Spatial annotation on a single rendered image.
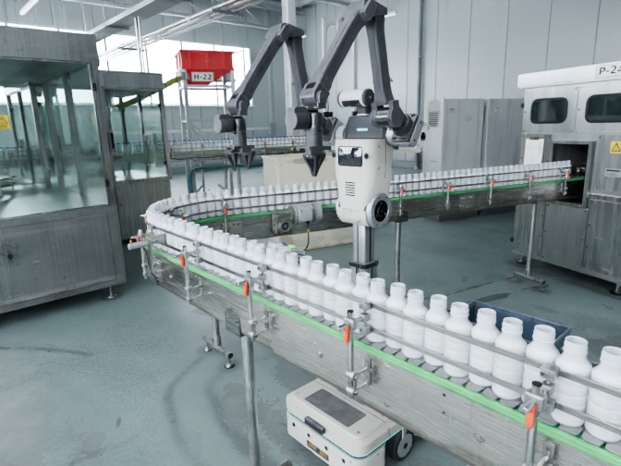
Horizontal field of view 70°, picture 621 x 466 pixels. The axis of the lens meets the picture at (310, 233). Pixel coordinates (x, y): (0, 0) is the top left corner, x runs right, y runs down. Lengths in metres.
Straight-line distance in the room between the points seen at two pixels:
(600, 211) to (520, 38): 9.93
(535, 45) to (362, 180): 12.33
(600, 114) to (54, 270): 4.92
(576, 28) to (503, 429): 13.02
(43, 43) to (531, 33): 12.05
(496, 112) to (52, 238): 6.48
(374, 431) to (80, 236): 3.16
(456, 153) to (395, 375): 6.45
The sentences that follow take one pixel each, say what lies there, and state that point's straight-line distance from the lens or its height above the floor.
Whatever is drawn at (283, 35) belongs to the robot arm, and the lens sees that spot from 1.98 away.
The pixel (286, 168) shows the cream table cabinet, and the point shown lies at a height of 1.05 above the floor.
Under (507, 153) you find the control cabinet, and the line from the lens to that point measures 8.23.
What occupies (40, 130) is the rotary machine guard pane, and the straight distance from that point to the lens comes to 4.33.
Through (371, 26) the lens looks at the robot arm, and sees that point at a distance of 1.74.
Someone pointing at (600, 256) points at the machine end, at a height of 0.33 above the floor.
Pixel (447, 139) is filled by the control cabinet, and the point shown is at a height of 1.29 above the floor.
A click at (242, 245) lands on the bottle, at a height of 1.15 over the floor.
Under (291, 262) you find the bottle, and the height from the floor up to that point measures 1.15.
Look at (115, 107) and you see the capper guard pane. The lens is 6.50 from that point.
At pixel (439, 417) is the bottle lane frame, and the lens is 1.15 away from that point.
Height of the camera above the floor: 1.56
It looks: 14 degrees down
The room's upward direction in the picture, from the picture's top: 2 degrees counter-clockwise
